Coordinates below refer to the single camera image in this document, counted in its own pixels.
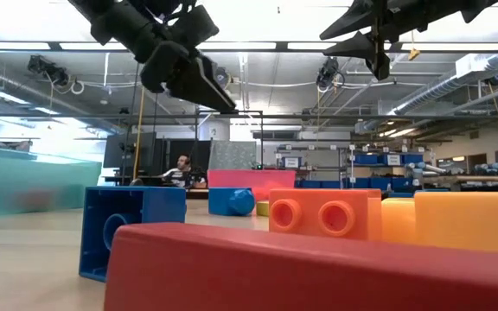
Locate green translucent plastic bin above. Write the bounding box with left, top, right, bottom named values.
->
left=0, top=145, right=103, bottom=219

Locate blue storage bin white label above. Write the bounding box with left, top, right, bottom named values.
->
left=380, top=153, right=404, bottom=167

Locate red plastic bin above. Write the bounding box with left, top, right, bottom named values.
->
left=207, top=168, right=297, bottom=203

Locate dark monitor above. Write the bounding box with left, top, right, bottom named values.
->
left=103, top=131, right=158, bottom=170

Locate grey ceiling pipe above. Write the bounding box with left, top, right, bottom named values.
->
left=393, top=79, right=498, bottom=117

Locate grey panel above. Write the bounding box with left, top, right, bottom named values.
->
left=208, top=140, right=258, bottom=170

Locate long red block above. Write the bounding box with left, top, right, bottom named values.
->
left=103, top=221, right=498, bottom=311

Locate metal shelving rack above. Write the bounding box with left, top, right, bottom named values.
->
left=274, top=143, right=426, bottom=190

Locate person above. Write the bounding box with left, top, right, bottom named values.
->
left=161, top=153, right=208, bottom=190

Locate wooden workbench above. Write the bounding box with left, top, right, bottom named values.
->
left=421, top=174, right=498, bottom=191

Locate bright ceiling light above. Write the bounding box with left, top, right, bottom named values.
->
left=378, top=126, right=419, bottom=139

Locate yellow hanging tag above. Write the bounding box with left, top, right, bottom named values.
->
left=407, top=34, right=421, bottom=61

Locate orange block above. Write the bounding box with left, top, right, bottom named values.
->
left=268, top=187, right=383, bottom=242

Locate small blue block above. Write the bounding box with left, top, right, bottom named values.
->
left=78, top=186, right=188, bottom=283

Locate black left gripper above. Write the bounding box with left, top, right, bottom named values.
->
left=138, top=41, right=238, bottom=114

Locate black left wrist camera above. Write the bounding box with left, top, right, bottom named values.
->
left=182, top=3, right=220, bottom=49

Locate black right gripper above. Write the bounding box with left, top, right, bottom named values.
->
left=320, top=0, right=462, bottom=81

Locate black horizontal beam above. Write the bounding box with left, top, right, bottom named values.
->
left=0, top=111, right=365, bottom=123

